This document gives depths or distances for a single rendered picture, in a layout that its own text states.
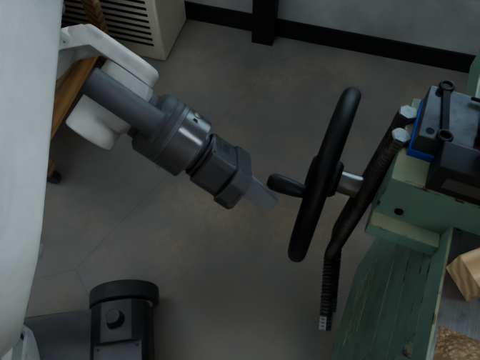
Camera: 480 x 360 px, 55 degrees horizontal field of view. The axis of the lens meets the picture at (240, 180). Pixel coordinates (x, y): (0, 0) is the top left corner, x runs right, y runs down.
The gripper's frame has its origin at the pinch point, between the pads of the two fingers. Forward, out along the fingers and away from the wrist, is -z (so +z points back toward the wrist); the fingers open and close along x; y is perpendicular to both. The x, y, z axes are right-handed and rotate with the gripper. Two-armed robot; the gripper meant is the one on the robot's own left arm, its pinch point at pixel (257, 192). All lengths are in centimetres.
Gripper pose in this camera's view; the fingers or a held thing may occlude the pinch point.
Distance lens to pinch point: 64.7
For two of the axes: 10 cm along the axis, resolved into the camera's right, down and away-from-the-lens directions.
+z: -8.0, -5.4, -2.6
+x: 0.1, 4.2, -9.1
